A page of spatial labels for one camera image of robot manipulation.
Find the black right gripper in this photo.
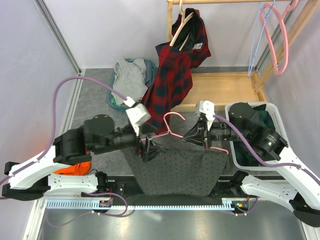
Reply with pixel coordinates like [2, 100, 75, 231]
[181, 115, 248, 149]

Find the pink wire hanger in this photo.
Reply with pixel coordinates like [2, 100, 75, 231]
[150, 111, 229, 155]

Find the black dotted garment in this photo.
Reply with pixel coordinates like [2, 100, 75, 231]
[122, 148, 228, 196]

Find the green plaid garment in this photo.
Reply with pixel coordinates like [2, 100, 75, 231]
[233, 104, 276, 167]

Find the red navy plaid skirt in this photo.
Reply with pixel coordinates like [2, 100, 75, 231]
[141, 8, 211, 134]

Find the beige wooden hanger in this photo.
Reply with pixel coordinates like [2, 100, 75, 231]
[169, 0, 194, 47]

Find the thick pink plastic hanger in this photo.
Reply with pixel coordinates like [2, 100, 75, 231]
[258, 0, 300, 76]

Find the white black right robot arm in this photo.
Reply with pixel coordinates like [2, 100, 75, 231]
[182, 100, 320, 228]

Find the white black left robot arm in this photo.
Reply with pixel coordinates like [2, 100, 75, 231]
[1, 114, 168, 201]

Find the white plastic laundry basket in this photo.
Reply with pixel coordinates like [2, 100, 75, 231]
[230, 101, 290, 172]

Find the wooden clothes rack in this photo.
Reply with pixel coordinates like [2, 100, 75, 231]
[172, 0, 320, 112]

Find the green tie-dye garment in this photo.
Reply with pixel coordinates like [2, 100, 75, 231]
[111, 97, 118, 106]

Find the teal plastic basin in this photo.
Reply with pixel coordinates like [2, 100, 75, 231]
[106, 59, 157, 112]

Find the orange garment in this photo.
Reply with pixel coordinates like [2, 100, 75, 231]
[54, 147, 92, 176]

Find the grey t-shirt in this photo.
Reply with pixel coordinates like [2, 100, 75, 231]
[112, 58, 148, 102]

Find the aluminium corner profile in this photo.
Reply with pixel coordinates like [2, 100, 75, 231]
[33, 0, 83, 76]

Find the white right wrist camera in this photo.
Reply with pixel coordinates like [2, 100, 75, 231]
[195, 100, 216, 131]

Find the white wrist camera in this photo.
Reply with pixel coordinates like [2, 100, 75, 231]
[195, 100, 216, 131]
[124, 96, 151, 136]

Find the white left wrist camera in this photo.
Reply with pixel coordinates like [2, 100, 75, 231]
[124, 96, 151, 136]

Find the light blue cable duct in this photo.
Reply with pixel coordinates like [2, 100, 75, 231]
[45, 199, 235, 211]

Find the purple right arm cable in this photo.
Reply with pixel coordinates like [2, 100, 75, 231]
[213, 114, 320, 186]

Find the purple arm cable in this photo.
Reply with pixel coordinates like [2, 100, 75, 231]
[0, 76, 130, 201]
[213, 114, 320, 186]

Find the blue wire hanger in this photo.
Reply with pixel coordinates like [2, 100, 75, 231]
[247, 0, 273, 77]

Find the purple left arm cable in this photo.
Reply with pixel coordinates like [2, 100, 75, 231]
[0, 76, 130, 201]

